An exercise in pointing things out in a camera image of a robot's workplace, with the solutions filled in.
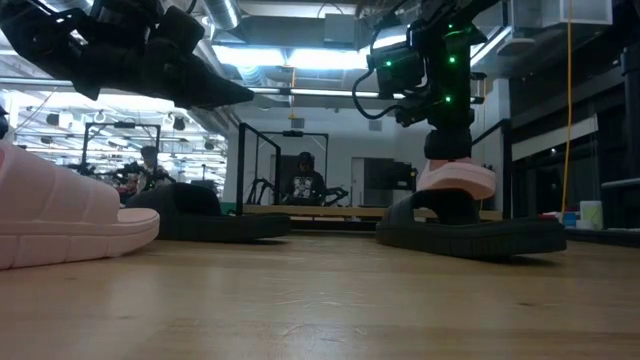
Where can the white plastic cup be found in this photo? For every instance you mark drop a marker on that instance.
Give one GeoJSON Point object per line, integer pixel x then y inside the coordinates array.
{"type": "Point", "coordinates": [591, 215]}

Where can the person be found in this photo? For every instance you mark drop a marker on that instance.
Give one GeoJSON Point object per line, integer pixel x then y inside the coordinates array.
{"type": "Point", "coordinates": [150, 170]}
{"type": "Point", "coordinates": [305, 185]}

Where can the small blue container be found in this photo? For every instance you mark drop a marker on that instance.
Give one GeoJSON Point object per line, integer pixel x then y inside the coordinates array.
{"type": "Point", "coordinates": [569, 219]}

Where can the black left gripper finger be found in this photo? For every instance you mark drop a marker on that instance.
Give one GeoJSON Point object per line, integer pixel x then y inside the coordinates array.
{"type": "Point", "coordinates": [205, 85]}
{"type": "Point", "coordinates": [180, 30]}

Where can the dark background cabinet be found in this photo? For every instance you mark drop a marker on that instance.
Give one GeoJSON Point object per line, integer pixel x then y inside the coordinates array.
{"type": "Point", "coordinates": [387, 175]}

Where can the pink foam slide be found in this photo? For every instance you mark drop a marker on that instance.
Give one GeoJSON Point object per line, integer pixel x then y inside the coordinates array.
{"type": "Point", "coordinates": [457, 180]}
{"type": "Point", "coordinates": [50, 210]}

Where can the long ceiling light strip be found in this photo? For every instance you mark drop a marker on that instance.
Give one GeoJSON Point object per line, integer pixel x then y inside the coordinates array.
{"type": "Point", "coordinates": [325, 93]}

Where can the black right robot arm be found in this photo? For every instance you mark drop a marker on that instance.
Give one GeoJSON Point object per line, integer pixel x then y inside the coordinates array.
{"type": "Point", "coordinates": [450, 45]}

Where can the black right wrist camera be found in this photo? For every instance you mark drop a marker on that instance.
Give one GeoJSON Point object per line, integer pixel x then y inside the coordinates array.
{"type": "Point", "coordinates": [395, 67]}

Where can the black foam slide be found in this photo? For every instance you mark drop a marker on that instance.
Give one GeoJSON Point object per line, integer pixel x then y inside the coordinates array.
{"type": "Point", "coordinates": [200, 220]}
{"type": "Point", "coordinates": [475, 240]}

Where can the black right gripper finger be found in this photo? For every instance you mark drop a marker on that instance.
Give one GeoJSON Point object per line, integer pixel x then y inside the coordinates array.
{"type": "Point", "coordinates": [447, 145]}

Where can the black ceiling camera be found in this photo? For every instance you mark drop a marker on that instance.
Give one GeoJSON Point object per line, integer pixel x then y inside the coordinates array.
{"type": "Point", "coordinates": [478, 75]}

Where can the black table frame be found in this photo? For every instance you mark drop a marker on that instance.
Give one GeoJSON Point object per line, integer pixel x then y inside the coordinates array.
{"type": "Point", "coordinates": [330, 226]}

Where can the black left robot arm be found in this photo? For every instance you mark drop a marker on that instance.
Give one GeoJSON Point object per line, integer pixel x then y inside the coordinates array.
{"type": "Point", "coordinates": [35, 30]}

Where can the round silver ventilation duct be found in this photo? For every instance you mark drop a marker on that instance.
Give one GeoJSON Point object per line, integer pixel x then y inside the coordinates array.
{"type": "Point", "coordinates": [222, 12]}

